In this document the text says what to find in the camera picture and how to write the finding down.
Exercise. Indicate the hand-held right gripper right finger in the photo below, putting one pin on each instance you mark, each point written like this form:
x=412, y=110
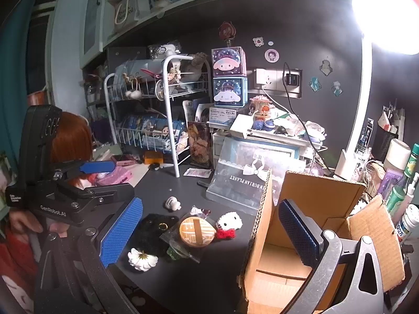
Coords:
x=298, y=235

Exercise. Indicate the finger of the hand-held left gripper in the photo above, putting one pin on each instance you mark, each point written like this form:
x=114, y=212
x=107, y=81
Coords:
x=96, y=167
x=104, y=193

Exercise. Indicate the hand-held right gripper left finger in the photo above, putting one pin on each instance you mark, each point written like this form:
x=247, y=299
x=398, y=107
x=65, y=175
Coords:
x=121, y=232

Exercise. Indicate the cardboard box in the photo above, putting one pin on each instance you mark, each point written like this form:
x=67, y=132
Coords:
x=327, y=196

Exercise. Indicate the small white ghost figure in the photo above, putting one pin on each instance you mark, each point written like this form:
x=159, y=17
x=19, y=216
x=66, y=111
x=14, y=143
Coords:
x=172, y=203

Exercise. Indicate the person's left hand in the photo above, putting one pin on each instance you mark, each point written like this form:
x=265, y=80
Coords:
x=24, y=220

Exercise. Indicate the pink leopard pouch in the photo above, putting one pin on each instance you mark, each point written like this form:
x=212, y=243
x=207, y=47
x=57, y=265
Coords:
x=114, y=177

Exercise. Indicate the black fuzzy pouch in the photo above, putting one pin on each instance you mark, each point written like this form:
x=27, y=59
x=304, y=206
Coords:
x=149, y=235

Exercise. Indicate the white fabric flower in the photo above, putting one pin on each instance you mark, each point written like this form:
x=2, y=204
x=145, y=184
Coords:
x=142, y=259

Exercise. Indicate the orange wig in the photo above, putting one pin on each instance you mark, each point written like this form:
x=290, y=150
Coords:
x=70, y=140

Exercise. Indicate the black round tin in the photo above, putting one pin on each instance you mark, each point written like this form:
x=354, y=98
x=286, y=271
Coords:
x=154, y=166

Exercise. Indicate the orange box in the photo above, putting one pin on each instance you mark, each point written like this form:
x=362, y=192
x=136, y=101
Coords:
x=152, y=156

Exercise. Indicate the small clear plastic bag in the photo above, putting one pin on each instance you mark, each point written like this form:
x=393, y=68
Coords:
x=180, y=252

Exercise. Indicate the white plush with red bow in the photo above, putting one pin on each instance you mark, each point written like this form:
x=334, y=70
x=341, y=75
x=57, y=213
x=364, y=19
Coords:
x=227, y=225

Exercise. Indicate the anime card pack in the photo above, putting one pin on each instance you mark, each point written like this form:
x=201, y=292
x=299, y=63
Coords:
x=157, y=129

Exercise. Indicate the round orange badge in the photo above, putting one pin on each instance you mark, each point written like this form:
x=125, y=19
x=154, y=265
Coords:
x=196, y=232

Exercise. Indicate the small wrapped charm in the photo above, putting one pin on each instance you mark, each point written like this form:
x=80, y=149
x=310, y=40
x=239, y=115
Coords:
x=199, y=211

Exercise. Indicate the clear plastic bag bow print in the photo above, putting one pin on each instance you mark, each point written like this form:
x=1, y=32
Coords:
x=242, y=173

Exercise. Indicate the silver pen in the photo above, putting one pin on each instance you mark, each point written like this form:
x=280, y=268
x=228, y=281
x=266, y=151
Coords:
x=204, y=183

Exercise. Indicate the purple box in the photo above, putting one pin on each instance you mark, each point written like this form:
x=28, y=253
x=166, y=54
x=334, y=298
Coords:
x=389, y=183

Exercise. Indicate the brown anime art standee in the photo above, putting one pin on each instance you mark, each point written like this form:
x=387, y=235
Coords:
x=199, y=144

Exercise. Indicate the white pill bottle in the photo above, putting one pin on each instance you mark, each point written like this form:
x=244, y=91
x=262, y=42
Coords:
x=407, y=222

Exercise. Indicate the blue round figurine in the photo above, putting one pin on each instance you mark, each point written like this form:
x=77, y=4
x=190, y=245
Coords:
x=265, y=126

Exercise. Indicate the white drawer unit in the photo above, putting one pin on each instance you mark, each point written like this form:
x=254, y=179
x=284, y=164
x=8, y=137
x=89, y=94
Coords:
x=217, y=148

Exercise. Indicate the green bottle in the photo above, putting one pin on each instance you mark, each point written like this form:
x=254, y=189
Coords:
x=404, y=180

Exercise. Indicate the black pen holder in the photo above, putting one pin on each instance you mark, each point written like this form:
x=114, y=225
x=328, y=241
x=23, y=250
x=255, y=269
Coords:
x=384, y=142

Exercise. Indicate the white cylinder bottle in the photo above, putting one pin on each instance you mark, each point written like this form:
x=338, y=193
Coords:
x=396, y=153

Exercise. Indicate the orange-haired figurine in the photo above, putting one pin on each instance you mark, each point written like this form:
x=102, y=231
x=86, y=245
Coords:
x=262, y=106

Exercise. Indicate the white labelled box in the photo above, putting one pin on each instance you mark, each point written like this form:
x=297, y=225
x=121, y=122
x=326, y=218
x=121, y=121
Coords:
x=225, y=113

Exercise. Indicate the white cabinet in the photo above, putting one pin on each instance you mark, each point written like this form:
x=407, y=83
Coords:
x=91, y=16

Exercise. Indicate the blue character box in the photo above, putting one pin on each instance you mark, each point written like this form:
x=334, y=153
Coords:
x=229, y=91

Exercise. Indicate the black charger plug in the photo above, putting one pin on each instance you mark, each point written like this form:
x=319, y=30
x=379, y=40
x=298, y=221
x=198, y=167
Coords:
x=292, y=79

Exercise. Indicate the white tote bag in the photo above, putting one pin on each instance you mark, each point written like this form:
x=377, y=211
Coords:
x=126, y=9

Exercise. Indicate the pink character box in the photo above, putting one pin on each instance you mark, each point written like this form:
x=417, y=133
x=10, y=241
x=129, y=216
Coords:
x=228, y=60

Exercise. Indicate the white desk lamp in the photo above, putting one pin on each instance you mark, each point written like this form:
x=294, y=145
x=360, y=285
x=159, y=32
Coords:
x=366, y=72

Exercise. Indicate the spring bobble figure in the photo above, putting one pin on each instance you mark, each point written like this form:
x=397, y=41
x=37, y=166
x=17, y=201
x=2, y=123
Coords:
x=228, y=32

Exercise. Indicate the wall socket panel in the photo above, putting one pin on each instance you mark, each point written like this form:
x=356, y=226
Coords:
x=266, y=80

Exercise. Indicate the round character wall badge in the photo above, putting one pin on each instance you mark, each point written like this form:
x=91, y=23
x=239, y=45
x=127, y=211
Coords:
x=271, y=55

